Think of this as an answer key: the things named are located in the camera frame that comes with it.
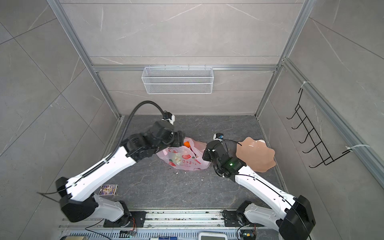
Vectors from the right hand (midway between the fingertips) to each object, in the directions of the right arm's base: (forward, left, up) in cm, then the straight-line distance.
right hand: (206, 148), depth 80 cm
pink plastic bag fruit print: (-2, +9, -8) cm, 12 cm away
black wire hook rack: (-2, -50, +13) cm, 52 cm away
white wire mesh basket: (+47, +17, +12) cm, 52 cm away
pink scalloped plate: (+5, -34, -16) cm, 38 cm away
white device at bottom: (-38, -1, -14) cm, 40 cm away
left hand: (0, +12, +15) cm, 19 cm away
